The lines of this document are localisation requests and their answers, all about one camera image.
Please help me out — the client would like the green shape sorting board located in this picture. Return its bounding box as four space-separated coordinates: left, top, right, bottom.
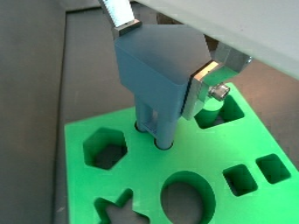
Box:
64 90 299 224

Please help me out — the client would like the blue three prong object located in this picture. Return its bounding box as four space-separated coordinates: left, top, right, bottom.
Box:
115 24 211 150

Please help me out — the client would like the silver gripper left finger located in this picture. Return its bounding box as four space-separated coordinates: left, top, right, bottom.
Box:
97 0 143 39

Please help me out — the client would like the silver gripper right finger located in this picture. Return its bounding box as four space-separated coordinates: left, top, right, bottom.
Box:
181 43 252 120

